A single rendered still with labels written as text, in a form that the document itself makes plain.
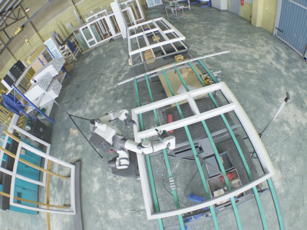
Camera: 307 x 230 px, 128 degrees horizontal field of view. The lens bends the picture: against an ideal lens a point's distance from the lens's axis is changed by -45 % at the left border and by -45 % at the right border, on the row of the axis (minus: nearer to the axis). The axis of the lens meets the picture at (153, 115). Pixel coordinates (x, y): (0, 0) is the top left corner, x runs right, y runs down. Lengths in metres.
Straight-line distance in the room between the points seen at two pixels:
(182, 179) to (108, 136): 1.52
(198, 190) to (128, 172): 1.24
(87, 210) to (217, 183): 2.49
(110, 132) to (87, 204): 2.08
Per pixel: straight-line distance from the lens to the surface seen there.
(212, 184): 1.85
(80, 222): 3.27
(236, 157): 1.99
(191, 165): 2.48
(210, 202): 1.50
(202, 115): 1.77
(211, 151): 1.67
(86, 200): 3.19
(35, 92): 5.40
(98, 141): 1.45
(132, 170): 2.50
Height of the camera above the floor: 2.42
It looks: 53 degrees down
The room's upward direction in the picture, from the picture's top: 24 degrees counter-clockwise
